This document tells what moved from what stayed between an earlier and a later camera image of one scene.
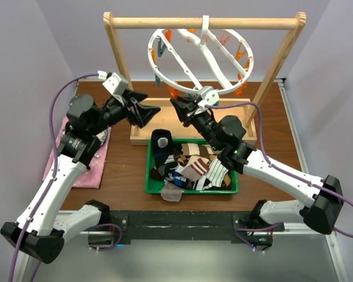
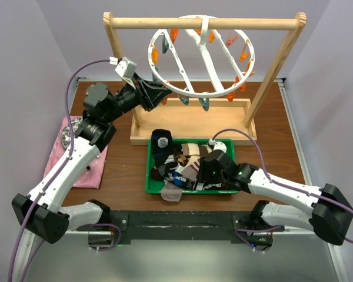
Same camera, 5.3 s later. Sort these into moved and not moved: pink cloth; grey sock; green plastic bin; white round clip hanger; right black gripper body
Moved: white round clip hanger; right black gripper body
Not moved: pink cloth; green plastic bin; grey sock
